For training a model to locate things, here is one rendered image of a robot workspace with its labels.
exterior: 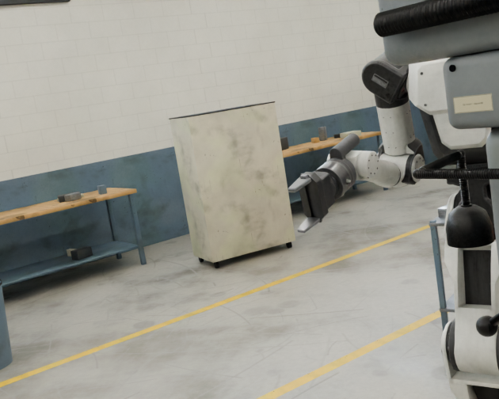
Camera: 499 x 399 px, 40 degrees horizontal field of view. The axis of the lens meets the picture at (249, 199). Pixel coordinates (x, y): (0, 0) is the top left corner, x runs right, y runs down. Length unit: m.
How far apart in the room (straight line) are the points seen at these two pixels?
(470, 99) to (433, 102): 0.79
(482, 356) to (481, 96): 0.96
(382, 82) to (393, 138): 0.17
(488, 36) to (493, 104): 0.09
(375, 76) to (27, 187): 6.83
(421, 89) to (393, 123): 0.19
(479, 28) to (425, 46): 0.09
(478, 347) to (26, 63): 7.28
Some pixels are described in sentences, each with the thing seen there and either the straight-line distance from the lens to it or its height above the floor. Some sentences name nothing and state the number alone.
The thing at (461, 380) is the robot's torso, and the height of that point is 0.93.
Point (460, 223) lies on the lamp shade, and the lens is 1.12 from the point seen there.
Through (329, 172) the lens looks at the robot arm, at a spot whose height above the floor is 1.51.
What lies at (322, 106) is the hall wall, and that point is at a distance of 10.80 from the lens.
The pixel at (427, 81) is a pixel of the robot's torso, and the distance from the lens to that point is 1.75.
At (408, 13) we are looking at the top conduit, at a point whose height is 1.80.
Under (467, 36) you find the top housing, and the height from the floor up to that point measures 1.75.
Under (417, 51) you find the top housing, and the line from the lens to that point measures 1.00.
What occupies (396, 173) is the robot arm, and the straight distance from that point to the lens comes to 1.90.
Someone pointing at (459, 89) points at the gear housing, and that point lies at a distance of 0.97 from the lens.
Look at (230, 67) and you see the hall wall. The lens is 9.79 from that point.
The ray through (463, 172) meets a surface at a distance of 0.92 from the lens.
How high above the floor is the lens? 1.72
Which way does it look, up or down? 9 degrees down
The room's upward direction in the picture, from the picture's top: 9 degrees counter-clockwise
